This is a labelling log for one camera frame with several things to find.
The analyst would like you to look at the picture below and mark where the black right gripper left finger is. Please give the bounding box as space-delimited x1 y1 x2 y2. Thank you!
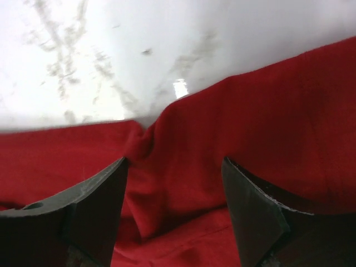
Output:
1 158 128 266

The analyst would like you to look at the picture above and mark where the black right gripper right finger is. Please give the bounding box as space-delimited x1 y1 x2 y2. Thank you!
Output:
221 157 355 266

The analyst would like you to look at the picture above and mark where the dark red t-shirt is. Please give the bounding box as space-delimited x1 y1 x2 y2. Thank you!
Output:
1 38 355 266

